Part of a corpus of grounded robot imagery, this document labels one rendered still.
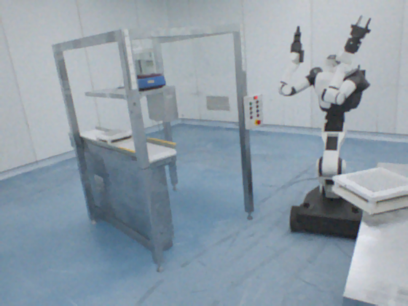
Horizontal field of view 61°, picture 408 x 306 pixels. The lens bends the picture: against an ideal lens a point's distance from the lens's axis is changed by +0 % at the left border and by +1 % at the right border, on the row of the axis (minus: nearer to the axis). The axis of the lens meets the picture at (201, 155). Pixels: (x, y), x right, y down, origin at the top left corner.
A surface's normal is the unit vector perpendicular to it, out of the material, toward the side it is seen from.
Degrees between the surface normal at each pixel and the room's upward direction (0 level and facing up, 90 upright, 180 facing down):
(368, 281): 0
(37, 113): 90
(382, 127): 90
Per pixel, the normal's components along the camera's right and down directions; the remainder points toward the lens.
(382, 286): -0.10, -0.95
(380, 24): -0.65, 0.29
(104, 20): 0.75, 0.12
